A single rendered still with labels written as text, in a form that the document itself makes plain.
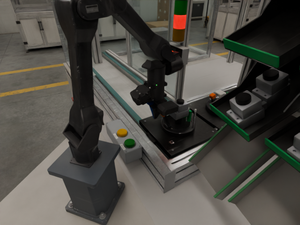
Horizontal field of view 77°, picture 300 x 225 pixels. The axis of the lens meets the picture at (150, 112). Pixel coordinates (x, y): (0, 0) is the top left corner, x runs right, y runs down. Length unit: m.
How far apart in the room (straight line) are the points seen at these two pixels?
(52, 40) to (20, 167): 4.18
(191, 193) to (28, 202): 0.55
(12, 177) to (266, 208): 2.03
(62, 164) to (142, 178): 0.31
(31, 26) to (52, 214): 5.36
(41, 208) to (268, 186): 0.67
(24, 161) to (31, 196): 1.51
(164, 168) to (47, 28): 5.44
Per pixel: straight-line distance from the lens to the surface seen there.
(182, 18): 0.84
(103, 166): 0.54
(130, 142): 0.72
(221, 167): 0.60
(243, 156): 0.58
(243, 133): 0.44
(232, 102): 0.44
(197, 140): 0.75
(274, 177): 0.57
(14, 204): 0.83
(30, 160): 2.30
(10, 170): 2.29
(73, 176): 0.54
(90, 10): 0.40
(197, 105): 0.96
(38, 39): 5.89
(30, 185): 0.85
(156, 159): 0.68
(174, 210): 0.69
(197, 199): 0.72
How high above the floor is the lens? 1.46
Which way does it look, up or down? 34 degrees down
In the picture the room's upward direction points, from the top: straight up
